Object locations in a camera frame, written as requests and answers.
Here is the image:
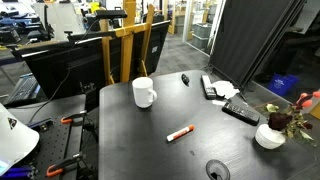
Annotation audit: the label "red and white Expo marker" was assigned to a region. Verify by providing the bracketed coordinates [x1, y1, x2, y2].
[166, 124, 195, 142]

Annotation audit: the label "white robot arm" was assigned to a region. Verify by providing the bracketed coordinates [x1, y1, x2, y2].
[0, 104, 40, 175]

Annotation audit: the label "white ceramic mug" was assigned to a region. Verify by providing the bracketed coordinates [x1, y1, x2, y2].
[132, 77, 158, 108]

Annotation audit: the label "small black clicker remote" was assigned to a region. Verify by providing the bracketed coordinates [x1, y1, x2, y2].
[181, 74, 190, 86]

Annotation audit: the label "long black and silver remote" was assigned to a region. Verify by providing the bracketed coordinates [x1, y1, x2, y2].
[201, 75, 217, 100]

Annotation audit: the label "crumpled white tissue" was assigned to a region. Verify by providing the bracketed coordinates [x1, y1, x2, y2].
[212, 80, 239, 99]

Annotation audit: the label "yellow wooden easel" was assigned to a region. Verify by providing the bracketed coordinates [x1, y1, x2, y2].
[102, 0, 155, 85]

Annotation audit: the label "grey storage crates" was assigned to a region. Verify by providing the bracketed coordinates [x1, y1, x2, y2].
[192, 23, 212, 50]

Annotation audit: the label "black TV remote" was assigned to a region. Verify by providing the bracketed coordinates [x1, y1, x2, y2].
[222, 102, 260, 126]

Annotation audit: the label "black monitor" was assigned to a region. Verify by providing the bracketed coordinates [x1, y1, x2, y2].
[12, 21, 170, 109]

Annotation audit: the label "white vase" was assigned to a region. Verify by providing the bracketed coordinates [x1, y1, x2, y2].
[255, 124, 286, 150]

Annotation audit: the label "black perforated side table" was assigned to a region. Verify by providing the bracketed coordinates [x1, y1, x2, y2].
[9, 95, 86, 180]

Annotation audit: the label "blue recycling bin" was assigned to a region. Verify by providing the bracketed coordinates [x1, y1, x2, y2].
[268, 74, 299, 96]

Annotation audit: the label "black keyboard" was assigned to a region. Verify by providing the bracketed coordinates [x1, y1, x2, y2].
[3, 73, 40, 107]

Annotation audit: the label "black camera on easel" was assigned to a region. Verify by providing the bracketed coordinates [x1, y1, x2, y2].
[95, 10, 127, 19]

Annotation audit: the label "orange-handled clamp rear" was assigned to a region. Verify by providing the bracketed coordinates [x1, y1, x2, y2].
[60, 110, 87, 124]

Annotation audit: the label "orange-handled clamp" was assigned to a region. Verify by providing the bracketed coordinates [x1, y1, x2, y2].
[46, 152, 84, 177]
[60, 110, 87, 124]

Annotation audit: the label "round desk cable grommet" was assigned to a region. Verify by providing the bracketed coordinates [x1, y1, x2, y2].
[206, 159, 230, 180]

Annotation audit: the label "orange-handled clamp front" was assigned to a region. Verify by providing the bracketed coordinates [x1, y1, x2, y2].
[46, 152, 84, 177]

